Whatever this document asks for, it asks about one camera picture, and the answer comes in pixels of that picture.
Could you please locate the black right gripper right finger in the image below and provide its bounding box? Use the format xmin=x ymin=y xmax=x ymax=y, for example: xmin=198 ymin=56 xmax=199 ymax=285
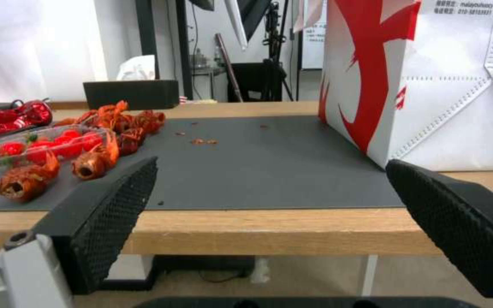
xmin=384 ymin=159 xmax=493 ymax=299

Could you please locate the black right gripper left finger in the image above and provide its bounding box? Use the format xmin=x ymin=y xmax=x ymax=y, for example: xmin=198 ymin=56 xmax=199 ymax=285
xmin=0 ymin=156 xmax=158 ymax=308

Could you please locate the black rectangular box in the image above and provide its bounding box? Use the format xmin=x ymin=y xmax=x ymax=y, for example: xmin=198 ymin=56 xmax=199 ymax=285
xmin=82 ymin=80 xmax=181 ymax=111

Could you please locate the white red delivery bag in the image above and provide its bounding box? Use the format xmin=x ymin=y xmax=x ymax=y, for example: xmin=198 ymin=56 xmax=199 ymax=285
xmin=317 ymin=0 xmax=493 ymax=171

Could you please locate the shiny red foil bag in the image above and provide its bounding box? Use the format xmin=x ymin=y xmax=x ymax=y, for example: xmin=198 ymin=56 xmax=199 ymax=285
xmin=0 ymin=98 xmax=54 ymax=142

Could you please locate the white plastic bag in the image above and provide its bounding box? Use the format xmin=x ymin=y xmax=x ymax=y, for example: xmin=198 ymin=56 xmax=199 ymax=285
xmin=116 ymin=54 xmax=158 ymax=81

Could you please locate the red crayfish with raised claws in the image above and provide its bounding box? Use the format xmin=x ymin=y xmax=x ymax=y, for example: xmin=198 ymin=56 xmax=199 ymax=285
xmin=71 ymin=130 xmax=121 ymax=180

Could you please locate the red strawberry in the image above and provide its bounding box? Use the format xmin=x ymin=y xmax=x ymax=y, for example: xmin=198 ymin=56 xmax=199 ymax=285
xmin=27 ymin=140 xmax=56 ymax=162
xmin=57 ymin=134 xmax=103 ymax=158
xmin=53 ymin=129 xmax=81 ymax=148
xmin=0 ymin=142 xmax=27 ymax=158

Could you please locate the small dark red crayfish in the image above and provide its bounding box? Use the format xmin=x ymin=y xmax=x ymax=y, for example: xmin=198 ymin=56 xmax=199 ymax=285
xmin=117 ymin=127 xmax=148 ymax=157

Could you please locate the large red crayfish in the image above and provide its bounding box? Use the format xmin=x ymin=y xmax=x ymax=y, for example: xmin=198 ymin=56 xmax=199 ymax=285
xmin=0 ymin=153 xmax=61 ymax=203

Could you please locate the flat orange crayfish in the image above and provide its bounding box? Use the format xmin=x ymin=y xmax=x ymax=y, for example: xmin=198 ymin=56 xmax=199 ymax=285
xmin=52 ymin=110 xmax=102 ymax=128

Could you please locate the orange red crayfish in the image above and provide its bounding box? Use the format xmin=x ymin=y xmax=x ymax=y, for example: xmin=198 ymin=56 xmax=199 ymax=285
xmin=94 ymin=100 xmax=131 ymax=124

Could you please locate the curled red crayfish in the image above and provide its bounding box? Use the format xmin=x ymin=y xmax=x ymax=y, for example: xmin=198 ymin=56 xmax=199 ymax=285
xmin=134 ymin=110 xmax=167 ymax=134

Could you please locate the dark grey table mat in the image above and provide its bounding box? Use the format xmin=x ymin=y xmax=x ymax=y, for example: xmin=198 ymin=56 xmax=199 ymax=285
xmin=0 ymin=115 xmax=407 ymax=212

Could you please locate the brown wooden stick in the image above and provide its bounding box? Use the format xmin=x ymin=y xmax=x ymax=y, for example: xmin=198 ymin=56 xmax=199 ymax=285
xmin=215 ymin=33 xmax=244 ymax=103

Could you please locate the black chair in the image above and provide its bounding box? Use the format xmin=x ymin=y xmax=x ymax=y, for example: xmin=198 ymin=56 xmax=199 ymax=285
xmin=227 ymin=59 xmax=300 ymax=103

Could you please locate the white board with print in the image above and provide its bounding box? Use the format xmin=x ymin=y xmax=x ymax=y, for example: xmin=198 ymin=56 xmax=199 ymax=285
xmin=299 ymin=0 xmax=329 ymax=71

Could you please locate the black light stand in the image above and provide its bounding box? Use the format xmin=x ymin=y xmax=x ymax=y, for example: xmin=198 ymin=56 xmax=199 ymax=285
xmin=261 ymin=1 xmax=295 ymax=101

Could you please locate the black softbox lamp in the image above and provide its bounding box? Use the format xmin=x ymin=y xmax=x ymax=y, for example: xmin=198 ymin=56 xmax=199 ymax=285
xmin=188 ymin=0 xmax=274 ymax=43

